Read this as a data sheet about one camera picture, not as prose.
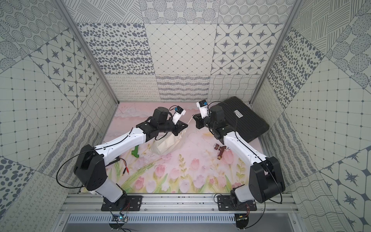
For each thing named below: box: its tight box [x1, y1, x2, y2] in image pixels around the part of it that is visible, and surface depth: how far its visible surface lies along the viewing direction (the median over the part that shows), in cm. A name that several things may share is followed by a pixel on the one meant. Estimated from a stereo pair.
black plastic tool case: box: [222, 96, 270, 144], surface depth 104 cm
